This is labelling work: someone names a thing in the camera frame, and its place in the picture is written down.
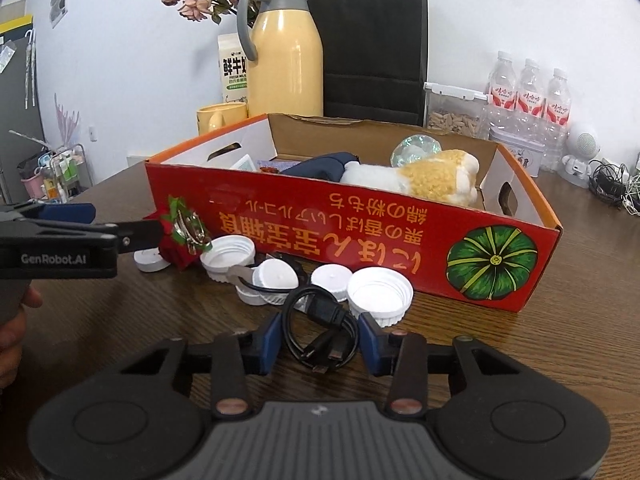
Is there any black usb cable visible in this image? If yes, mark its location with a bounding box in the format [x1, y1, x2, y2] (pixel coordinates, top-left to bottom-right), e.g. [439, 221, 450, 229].
[281, 283, 362, 375]

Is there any red rose decoration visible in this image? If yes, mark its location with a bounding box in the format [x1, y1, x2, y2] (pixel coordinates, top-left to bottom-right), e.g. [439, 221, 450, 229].
[158, 195, 212, 270]

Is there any yellow white plush toy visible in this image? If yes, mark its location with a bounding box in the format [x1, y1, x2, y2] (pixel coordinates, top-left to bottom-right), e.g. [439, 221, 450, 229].
[341, 150, 480, 207]

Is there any white bottle cap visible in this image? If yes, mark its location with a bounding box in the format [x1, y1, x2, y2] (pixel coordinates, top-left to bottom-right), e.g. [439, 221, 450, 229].
[134, 247, 170, 273]
[200, 235, 256, 283]
[347, 266, 414, 328]
[235, 258, 299, 307]
[310, 263, 352, 302]

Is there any person's left hand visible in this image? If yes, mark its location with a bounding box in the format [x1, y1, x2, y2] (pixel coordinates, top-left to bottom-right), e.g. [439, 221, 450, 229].
[0, 286, 42, 389]

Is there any dark grey cabinet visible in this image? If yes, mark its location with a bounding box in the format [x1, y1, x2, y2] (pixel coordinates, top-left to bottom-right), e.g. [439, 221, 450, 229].
[0, 15, 44, 203]

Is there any yellow mug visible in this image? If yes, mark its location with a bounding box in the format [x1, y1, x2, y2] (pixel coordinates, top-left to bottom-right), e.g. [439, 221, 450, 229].
[196, 101, 247, 136]

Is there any red cardboard pumpkin box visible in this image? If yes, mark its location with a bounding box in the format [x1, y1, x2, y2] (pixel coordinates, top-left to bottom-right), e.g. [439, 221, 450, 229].
[145, 114, 562, 312]

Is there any purple knitted cloth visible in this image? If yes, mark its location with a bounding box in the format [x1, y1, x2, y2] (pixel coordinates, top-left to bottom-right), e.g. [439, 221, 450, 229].
[256, 159, 299, 174]

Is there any iridescent glitter bag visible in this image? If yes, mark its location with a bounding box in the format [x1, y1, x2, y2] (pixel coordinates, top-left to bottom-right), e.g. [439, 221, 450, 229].
[390, 133, 442, 168]

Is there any white milk carton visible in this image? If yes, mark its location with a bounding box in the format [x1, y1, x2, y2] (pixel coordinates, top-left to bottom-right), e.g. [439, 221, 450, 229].
[218, 32, 247, 103]

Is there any yellow thermos jug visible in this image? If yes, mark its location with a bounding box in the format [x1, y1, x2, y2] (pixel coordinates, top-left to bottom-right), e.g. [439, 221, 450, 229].
[236, 0, 323, 117]

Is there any clear seed container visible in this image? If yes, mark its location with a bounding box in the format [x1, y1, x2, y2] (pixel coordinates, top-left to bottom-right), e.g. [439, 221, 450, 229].
[424, 82, 488, 140]

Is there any white printed tin box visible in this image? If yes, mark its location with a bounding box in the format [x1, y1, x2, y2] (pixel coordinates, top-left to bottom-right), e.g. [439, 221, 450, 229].
[489, 127, 544, 178]

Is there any small white robot toy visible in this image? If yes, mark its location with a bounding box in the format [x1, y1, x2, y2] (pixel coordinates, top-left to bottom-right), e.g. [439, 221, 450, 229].
[559, 131, 600, 188]

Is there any left water bottle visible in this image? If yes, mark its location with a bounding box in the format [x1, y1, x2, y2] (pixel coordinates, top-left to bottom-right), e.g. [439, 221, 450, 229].
[487, 51, 518, 130]

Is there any water bottle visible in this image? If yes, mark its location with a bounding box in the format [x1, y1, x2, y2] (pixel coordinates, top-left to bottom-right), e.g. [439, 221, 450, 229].
[514, 58, 544, 136]
[541, 68, 573, 171]
[487, 51, 518, 130]

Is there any middle water bottle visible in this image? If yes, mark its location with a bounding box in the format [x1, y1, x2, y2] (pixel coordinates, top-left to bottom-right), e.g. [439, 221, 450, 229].
[514, 58, 544, 136]

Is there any right water bottle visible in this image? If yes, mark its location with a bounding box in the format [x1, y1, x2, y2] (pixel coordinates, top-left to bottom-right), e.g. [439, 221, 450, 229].
[541, 68, 573, 171]

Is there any black paper bag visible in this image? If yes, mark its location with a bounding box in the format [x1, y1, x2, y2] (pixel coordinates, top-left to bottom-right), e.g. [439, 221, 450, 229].
[308, 0, 428, 126]

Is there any wire rack with items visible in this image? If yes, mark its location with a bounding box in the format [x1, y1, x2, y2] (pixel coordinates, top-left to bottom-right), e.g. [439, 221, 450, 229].
[9, 130, 93, 203]

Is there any wall paper notice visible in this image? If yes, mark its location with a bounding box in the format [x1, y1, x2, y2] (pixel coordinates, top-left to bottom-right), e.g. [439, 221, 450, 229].
[49, 0, 68, 28]

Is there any tangle of chargers and cables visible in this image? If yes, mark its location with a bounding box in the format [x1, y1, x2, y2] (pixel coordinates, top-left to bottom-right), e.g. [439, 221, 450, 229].
[587, 158, 640, 217]

